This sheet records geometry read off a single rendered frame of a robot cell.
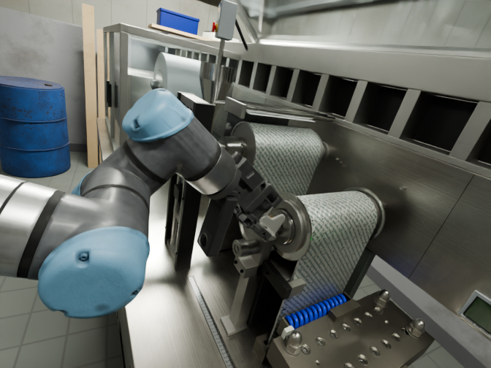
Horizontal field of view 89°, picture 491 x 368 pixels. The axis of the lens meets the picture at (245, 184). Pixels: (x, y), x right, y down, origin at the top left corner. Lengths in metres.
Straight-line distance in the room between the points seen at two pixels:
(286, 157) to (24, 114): 2.96
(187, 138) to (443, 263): 0.64
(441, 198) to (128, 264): 0.66
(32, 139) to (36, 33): 1.31
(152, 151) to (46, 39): 3.81
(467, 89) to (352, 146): 0.29
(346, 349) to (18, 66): 4.12
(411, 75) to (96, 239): 0.75
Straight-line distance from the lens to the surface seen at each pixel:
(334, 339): 0.70
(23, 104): 3.34
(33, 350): 1.93
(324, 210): 0.56
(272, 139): 0.68
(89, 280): 0.23
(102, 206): 0.26
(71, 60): 4.08
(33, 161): 3.51
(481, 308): 0.76
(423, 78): 0.78
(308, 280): 0.64
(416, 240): 0.77
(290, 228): 0.52
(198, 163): 0.34
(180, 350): 0.74
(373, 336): 0.77
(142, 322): 0.79
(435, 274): 0.77
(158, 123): 0.31
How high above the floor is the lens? 1.54
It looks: 24 degrees down
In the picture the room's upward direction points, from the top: 13 degrees clockwise
